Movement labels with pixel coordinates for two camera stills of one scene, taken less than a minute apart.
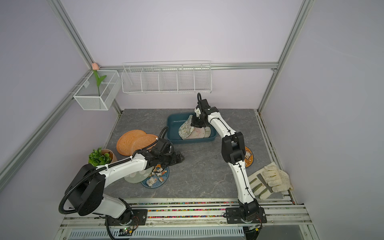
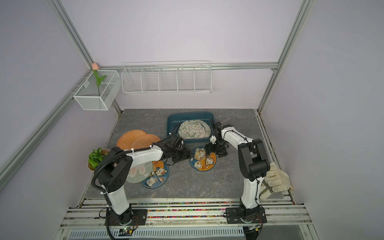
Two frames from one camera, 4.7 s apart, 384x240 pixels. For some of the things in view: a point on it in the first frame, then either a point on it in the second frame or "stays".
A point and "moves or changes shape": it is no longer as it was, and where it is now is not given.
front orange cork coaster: [144, 141] stays
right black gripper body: [197, 121] -> [218, 147]
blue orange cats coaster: [249, 157] moves or changes shape
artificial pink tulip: [95, 67] stays
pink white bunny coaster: [197, 133] -> [206, 127]
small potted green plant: [97, 157] stays
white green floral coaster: [185, 130] stays
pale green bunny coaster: [139, 177] stays
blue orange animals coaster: [157, 178] stays
